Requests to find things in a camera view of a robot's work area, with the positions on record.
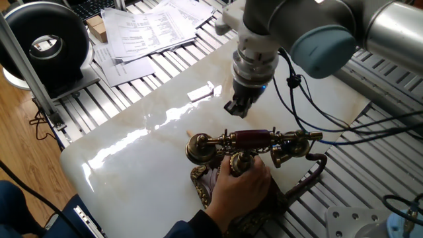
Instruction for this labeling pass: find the person's bare hand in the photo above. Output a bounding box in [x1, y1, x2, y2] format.
[204, 155, 272, 234]

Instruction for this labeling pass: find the person's leg in blue clothes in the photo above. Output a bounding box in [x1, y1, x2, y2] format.
[0, 180, 106, 238]

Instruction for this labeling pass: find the aluminium frame post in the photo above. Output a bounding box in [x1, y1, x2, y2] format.
[0, 13, 67, 132]

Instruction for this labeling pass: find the glossy marble pattern board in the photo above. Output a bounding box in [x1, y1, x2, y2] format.
[59, 38, 371, 238]

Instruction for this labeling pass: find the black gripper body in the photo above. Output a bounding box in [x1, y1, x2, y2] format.
[231, 77, 268, 104]

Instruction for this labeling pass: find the small wooden block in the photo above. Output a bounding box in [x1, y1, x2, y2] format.
[93, 22, 108, 44]
[85, 15, 104, 34]

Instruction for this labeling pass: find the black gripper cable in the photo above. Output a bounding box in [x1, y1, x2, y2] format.
[272, 48, 423, 147]

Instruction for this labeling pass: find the brass and red phone handset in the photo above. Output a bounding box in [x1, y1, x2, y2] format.
[184, 128, 324, 169]

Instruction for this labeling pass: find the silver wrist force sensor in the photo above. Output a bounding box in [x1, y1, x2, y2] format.
[231, 48, 280, 89]

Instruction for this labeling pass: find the forearm in dark blue sleeve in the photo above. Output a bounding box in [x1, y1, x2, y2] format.
[163, 210, 223, 238]

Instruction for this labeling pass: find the thick black cable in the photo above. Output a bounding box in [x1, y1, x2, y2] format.
[0, 160, 83, 238]

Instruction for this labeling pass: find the black computer keyboard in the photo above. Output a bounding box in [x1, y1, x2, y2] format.
[67, 0, 116, 21]

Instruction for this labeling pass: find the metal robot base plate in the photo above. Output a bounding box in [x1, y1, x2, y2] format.
[325, 206, 391, 238]

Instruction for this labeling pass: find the black cable with metal connector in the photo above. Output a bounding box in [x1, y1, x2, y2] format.
[382, 193, 423, 236]

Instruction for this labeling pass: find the thin black floor cable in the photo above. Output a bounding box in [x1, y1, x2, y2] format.
[28, 110, 57, 141]

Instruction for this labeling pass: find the black ring shaped device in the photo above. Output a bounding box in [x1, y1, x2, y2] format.
[0, 1, 95, 97]

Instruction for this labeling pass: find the antique red brass phone base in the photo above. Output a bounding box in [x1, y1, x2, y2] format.
[190, 154, 289, 238]

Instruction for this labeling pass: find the dark braided phone cord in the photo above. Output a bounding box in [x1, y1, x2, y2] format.
[285, 153, 328, 200]

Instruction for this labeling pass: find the stack of printed paper sheets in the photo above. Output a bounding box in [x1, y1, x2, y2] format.
[100, 0, 217, 62]

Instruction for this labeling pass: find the grey flat base plate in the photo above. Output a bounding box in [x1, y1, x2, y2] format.
[49, 64, 102, 102]

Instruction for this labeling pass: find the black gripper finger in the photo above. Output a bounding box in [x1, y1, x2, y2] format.
[223, 96, 245, 117]
[237, 97, 257, 119]

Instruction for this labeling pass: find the white plastic wrist mount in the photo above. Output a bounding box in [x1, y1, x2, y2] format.
[214, 0, 282, 56]

